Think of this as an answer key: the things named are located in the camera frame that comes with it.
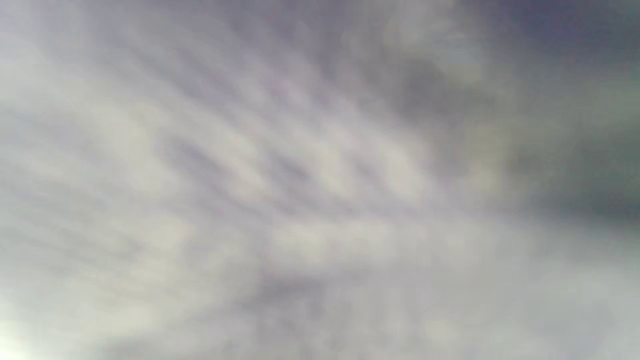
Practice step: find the white pillow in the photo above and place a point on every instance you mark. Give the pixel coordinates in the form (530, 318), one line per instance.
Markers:
(300, 200)

